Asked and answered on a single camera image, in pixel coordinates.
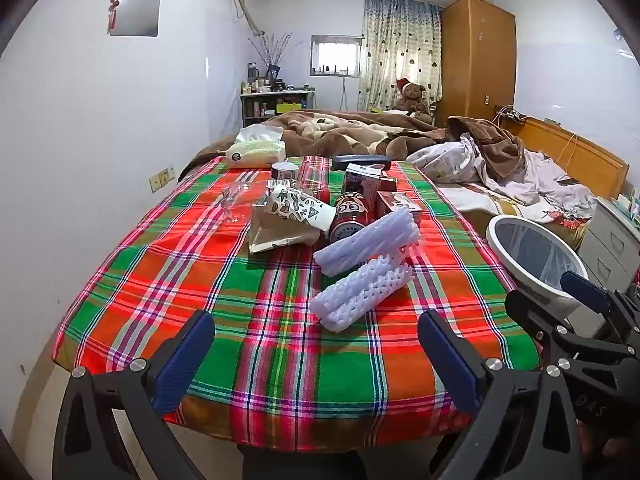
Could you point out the cluttered storage shelf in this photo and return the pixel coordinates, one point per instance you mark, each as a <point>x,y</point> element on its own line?
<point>270,107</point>

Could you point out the heart print curtain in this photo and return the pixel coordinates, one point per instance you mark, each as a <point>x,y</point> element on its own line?
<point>395,50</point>

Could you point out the rose print bed sheet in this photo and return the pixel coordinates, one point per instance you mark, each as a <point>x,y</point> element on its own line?
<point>475,205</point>

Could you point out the clear plastic bottle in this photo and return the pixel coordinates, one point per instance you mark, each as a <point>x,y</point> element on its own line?
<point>316,175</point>

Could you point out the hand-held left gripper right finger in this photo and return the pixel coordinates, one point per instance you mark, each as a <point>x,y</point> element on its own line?
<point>445,355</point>

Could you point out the red drink can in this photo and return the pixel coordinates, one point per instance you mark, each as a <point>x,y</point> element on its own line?
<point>350,220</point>

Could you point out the wooden wardrobe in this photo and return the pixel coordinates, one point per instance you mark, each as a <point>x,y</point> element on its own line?
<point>477,60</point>

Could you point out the clear plastic bin liner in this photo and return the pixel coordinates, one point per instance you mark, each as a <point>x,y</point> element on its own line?
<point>540,255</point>

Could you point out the brown plush blanket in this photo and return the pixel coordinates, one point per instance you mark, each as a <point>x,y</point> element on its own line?
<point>350,130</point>

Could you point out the wall socket plate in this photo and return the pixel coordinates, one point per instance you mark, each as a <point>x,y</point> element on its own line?
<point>161,179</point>

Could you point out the dried branches in vase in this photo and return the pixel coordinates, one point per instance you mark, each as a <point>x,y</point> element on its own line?
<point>275,55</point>

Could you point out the black phone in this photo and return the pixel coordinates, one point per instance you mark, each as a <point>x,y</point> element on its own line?
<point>571,180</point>

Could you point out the wooden bed headboard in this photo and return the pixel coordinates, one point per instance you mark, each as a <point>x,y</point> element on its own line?
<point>585,152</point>

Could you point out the brown paper bag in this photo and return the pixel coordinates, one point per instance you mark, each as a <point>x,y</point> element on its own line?
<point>272,237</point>

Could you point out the white foam net sleeve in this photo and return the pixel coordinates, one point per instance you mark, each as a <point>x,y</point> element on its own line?
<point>365,242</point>
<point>360,292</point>

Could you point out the red green plaid tablecloth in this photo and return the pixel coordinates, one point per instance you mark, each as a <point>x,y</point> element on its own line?
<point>200,270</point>

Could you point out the brown teddy bear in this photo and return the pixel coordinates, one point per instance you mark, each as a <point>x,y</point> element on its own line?
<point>412,100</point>

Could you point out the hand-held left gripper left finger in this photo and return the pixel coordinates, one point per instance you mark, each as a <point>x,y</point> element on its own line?
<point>184,360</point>

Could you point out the grey wall panel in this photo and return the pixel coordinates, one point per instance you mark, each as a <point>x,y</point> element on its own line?
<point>140,7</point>

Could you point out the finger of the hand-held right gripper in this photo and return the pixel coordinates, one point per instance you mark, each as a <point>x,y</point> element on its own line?
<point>585,287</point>
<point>550,330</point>

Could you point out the small window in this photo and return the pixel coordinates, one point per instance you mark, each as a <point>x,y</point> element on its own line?
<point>335,55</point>

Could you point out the grey drawer nightstand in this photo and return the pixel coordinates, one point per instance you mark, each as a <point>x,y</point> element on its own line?
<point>612,245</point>

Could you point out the dark blue glasses case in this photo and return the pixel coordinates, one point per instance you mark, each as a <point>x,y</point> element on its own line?
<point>360,163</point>

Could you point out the power strip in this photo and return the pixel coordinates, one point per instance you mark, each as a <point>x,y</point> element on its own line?
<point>510,114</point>

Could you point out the air conditioner pipe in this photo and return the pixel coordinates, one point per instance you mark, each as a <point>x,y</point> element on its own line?
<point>247,10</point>

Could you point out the red white milk carton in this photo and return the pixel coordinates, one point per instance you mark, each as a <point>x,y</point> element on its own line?
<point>397,205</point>

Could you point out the soft tissue pack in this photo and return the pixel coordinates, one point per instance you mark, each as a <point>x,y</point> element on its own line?
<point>257,152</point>

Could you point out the dark red drink carton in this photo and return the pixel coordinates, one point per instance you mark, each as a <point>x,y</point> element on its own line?
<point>362,182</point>

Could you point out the white floral duvet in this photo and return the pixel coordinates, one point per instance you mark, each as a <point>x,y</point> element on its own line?
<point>530,180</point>

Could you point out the patterned paper cup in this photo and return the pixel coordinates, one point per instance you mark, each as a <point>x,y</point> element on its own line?
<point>305,212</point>

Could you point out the clear plastic cup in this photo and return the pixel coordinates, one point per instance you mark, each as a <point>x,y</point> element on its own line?
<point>232,205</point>

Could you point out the red hanging ornament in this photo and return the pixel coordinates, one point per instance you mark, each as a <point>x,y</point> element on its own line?
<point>115,10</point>

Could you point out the white round trash bin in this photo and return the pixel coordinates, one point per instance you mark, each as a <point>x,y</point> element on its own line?
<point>499,250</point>

